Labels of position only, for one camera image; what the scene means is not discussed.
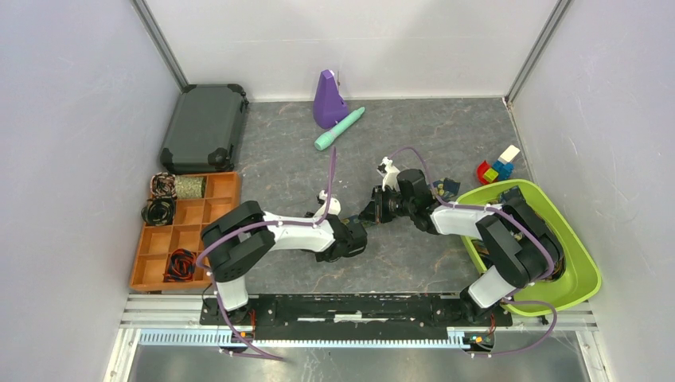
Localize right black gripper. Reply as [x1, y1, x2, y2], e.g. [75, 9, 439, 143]
[357, 184, 415, 224]

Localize blue yellow floral tie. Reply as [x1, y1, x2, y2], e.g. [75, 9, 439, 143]
[341, 177, 461, 228]

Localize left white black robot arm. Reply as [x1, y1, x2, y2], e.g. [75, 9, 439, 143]
[198, 199, 368, 325]

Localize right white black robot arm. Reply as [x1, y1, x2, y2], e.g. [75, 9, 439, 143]
[358, 169, 564, 325]

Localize pile of patterned ties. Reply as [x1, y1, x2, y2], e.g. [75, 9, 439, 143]
[476, 186, 564, 288]

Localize teal cylindrical pen tool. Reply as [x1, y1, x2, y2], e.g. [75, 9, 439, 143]
[314, 107, 366, 151]

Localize purple metronome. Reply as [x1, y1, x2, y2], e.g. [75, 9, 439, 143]
[313, 69, 349, 130]

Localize orange compartment tray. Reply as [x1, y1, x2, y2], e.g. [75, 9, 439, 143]
[129, 172, 241, 292]

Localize colourful toy block stack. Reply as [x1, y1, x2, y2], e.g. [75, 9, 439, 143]
[476, 145, 521, 185]

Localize rolled orange black tie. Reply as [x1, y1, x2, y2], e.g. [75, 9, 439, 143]
[163, 248, 197, 283]

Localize rolled olive speckled tie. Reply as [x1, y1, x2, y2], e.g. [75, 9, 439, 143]
[174, 175, 207, 200]

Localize dark green hard case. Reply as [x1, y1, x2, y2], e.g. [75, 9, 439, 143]
[158, 84, 249, 174]

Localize rolled black patterned tie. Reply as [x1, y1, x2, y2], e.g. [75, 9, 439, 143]
[140, 198, 176, 227]

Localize rolled pink brown tie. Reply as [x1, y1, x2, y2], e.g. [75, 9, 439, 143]
[149, 172, 178, 201]

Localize lime green plastic bin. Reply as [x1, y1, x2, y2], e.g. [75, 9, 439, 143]
[457, 179, 602, 312]

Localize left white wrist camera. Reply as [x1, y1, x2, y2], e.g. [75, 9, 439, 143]
[314, 190, 341, 217]

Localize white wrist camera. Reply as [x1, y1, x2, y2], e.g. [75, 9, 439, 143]
[314, 190, 341, 217]
[377, 157, 400, 191]

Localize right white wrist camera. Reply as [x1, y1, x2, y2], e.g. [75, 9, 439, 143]
[377, 157, 400, 191]

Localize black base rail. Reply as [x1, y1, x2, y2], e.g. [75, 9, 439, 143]
[199, 293, 513, 341]

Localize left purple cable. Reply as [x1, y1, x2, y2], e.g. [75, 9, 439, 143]
[195, 146, 338, 362]

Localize purple cable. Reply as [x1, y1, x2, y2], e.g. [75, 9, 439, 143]
[195, 146, 338, 362]
[387, 146, 559, 360]

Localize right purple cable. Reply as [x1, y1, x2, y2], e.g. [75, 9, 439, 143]
[387, 146, 559, 360]

